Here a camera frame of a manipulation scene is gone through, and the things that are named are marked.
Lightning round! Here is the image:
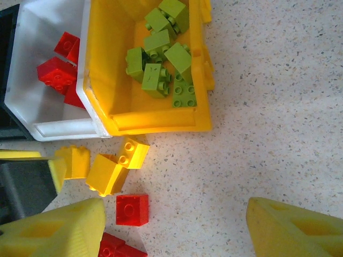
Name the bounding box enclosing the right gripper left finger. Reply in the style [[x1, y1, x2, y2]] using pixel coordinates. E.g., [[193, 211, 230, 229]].
[[0, 197, 107, 257]]

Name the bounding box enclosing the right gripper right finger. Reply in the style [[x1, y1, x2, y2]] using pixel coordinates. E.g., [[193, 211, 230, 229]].
[[245, 196, 343, 257]]

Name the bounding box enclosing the yellow lego brick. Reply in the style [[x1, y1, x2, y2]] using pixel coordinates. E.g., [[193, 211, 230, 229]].
[[85, 154, 130, 198], [55, 146, 91, 179], [117, 138, 150, 170]]

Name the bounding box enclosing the green lego brick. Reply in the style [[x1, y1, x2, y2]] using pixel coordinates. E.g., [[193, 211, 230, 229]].
[[163, 42, 193, 84], [158, 0, 190, 34], [141, 63, 173, 99], [125, 47, 148, 84], [143, 28, 172, 58], [144, 7, 177, 41]]

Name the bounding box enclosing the green lego plate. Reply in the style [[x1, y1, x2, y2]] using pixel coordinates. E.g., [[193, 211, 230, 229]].
[[172, 74, 198, 108]]

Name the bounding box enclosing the long red lego brick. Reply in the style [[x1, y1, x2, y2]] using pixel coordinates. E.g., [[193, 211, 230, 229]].
[[98, 232, 148, 257]]

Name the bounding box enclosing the white plastic bin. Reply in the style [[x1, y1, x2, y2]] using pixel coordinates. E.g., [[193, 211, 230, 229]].
[[4, 0, 113, 142]]

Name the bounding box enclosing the black plastic bin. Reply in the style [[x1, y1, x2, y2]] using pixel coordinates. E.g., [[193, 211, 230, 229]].
[[0, 3, 35, 142]]

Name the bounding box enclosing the yellow plastic bin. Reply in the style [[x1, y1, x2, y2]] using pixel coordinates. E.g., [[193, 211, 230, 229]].
[[76, 0, 215, 136]]

